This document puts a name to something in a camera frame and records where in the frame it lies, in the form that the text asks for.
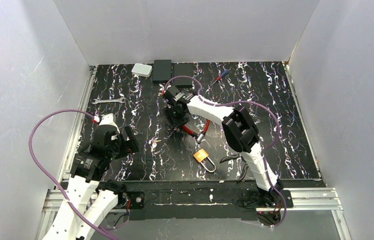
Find brass padlock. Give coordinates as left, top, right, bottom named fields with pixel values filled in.
left=193, top=148, right=216, bottom=173

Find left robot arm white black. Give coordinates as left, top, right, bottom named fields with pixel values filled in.
left=44, top=113, right=138, bottom=240

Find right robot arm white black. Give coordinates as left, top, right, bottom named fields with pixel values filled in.
left=163, top=86, right=282, bottom=200

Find black box right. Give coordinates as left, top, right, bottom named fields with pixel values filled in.
left=172, top=63, right=193, bottom=89

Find black box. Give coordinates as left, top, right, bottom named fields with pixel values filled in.
left=152, top=59, right=172, bottom=84
left=172, top=63, right=193, bottom=89

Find black box left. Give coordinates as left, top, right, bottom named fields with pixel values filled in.
left=152, top=59, right=172, bottom=84

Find white rectangular box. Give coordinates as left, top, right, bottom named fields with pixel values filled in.
left=132, top=63, right=152, bottom=78

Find silver open-end wrench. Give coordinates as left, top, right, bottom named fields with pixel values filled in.
left=91, top=97, right=125, bottom=105

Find red blue screwdriver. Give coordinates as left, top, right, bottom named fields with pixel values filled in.
left=210, top=69, right=229, bottom=87

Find black pliers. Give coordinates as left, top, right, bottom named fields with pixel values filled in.
left=217, top=152, right=254, bottom=183

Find red cable bike lock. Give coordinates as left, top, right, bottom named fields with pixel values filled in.
left=181, top=119, right=211, bottom=144

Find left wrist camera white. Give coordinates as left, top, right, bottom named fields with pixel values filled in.
left=99, top=113, right=119, bottom=129

